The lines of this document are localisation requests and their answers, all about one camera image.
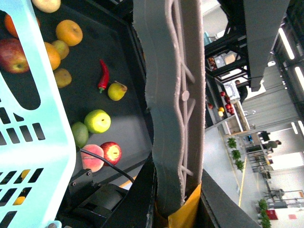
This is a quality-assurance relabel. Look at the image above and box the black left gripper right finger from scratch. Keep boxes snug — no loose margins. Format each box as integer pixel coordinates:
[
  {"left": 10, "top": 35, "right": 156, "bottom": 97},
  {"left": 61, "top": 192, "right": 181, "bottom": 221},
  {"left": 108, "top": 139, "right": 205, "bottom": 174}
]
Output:
[{"left": 198, "top": 171, "right": 260, "bottom": 228}]

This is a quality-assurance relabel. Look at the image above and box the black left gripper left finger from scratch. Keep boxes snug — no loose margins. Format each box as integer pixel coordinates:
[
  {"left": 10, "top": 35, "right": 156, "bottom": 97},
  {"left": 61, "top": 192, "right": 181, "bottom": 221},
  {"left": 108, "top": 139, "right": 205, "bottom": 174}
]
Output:
[{"left": 102, "top": 161, "right": 157, "bottom": 228}]

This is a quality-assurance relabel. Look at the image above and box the mint green shopping basket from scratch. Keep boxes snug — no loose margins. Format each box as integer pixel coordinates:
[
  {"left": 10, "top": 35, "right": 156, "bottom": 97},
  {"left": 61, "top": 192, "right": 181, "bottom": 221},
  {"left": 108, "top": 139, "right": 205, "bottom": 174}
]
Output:
[{"left": 0, "top": 0, "right": 76, "bottom": 228}]

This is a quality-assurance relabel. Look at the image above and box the yellow lemon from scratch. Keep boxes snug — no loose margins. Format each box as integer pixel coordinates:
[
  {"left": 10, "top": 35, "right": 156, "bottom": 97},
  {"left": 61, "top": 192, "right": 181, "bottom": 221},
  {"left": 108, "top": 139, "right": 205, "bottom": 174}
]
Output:
[{"left": 13, "top": 169, "right": 30, "bottom": 206}]

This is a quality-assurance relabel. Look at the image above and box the grey basket handle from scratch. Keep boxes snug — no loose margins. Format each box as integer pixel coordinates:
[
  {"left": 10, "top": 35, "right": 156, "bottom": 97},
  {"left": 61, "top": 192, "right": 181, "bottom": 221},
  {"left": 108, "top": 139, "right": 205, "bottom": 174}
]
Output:
[{"left": 133, "top": 0, "right": 206, "bottom": 217}]

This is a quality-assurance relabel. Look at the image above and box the black fruit tray shelf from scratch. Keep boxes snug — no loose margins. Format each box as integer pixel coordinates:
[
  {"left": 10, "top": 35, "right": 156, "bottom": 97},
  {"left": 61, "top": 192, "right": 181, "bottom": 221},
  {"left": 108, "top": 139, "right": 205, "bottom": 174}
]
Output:
[{"left": 34, "top": 0, "right": 152, "bottom": 174}]

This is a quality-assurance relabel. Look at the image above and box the red yellow apple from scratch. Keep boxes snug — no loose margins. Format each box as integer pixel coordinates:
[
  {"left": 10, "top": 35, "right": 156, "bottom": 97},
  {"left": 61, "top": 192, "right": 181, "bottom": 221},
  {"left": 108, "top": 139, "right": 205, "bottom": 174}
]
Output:
[{"left": 100, "top": 142, "right": 122, "bottom": 165}]

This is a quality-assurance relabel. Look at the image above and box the pink peach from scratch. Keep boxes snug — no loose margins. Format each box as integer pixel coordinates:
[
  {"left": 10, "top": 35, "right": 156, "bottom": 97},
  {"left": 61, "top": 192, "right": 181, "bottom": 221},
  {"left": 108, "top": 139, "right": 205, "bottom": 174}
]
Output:
[{"left": 80, "top": 144, "right": 104, "bottom": 172}]

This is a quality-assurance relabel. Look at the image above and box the green mango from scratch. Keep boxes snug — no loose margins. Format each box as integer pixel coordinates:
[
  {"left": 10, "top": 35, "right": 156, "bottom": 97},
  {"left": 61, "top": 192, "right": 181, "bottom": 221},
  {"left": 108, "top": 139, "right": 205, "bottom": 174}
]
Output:
[{"left": 71, "top": 122, "right": 89, "bottom": 148}]

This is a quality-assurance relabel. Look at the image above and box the green apple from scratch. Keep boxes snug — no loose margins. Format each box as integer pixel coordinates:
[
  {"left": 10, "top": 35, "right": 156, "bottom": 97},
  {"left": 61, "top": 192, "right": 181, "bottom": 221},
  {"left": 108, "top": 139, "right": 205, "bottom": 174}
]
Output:
[{"left": 84, "top": 109, "right": 111, "bottom": 134}]

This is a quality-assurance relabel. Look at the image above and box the yellow green pear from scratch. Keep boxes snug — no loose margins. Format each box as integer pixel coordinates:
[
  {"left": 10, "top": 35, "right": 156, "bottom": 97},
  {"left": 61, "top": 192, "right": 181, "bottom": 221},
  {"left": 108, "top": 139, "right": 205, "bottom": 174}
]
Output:
[{"left": 108, "top": 81, "right": 128, "bottom": 101}]

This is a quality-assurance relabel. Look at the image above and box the red chili pepper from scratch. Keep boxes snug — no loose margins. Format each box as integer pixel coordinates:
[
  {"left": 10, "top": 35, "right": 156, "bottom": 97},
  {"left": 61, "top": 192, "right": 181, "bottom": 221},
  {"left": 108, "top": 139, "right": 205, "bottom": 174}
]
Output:
[{"left": 97, "top": 59, "right": 110, "bottom": 93}]

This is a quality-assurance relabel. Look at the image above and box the brown yellow pear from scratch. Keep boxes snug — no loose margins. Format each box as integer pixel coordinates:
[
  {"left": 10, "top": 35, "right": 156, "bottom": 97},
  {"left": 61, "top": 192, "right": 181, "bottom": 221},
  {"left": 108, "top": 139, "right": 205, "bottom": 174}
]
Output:
[{"left": 54, "top": 68, "right": 72, "bottom": 88}]

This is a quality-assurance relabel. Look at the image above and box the orange beside basket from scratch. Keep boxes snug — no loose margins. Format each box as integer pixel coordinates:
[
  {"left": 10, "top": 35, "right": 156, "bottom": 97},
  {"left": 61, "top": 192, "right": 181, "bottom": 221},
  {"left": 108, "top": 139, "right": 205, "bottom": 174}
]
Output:
[{"left": 44, "top": 42, "right": 61, "bottom": 70}]

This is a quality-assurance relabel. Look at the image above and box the small yellow green fruit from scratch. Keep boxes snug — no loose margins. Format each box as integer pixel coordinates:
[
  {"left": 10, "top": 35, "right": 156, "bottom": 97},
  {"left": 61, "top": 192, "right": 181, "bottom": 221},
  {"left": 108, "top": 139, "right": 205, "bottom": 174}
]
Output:
[{"left": 52, "top": 40, "right": 69, "bottom": 60}]

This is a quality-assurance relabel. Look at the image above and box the yellow orange pear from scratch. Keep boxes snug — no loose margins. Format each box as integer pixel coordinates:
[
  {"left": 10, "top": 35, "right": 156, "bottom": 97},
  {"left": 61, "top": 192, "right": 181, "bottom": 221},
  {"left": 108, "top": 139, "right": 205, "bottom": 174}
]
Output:
[{"left": 56, "top": 19, "right": 83, "bottom": 47}]

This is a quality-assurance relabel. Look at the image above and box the orange behind right finger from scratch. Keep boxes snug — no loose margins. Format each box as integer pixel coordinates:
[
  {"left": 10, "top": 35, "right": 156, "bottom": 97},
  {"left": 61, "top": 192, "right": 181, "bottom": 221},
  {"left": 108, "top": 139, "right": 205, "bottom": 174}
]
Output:
[{"left": 3, "top": 13, "right": 37, "bottom": 40}]

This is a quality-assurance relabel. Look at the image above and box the yellow tape on handle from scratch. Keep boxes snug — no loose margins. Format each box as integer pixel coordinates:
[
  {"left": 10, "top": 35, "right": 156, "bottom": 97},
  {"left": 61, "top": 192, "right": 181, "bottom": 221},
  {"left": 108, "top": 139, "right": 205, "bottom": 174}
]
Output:
[{"left": 153, "top": 183, "right": 201, "bottom": 228}]

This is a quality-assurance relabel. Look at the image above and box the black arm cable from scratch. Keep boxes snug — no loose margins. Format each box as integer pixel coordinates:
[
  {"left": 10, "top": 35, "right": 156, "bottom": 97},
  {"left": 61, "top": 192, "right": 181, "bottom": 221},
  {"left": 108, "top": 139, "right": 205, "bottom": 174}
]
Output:
[{"left": 80, "top": 148, "right": 136, "bottom": 183}]

